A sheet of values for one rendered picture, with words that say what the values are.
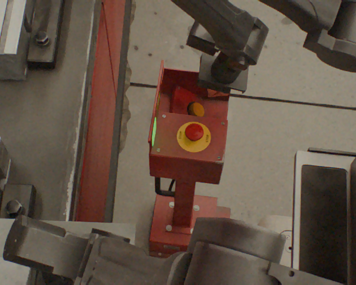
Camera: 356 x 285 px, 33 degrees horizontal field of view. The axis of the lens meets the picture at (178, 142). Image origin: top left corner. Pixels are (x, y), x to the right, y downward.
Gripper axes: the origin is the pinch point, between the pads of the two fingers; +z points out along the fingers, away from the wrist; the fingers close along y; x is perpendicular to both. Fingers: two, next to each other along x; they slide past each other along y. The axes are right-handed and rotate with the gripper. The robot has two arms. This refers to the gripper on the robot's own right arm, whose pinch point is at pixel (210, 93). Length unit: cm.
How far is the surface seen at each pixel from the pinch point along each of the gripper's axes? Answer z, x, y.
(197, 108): 7.8, 0.0, 0.6
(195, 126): -0.2, 9.0, 2.3
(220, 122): 1.5, 5.8, -3.4
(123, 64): 81, -53, 14
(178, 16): 82, -82, -4
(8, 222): -12, 41, 33
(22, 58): -2.3, 4.8, 39.6
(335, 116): 67, -46, -65
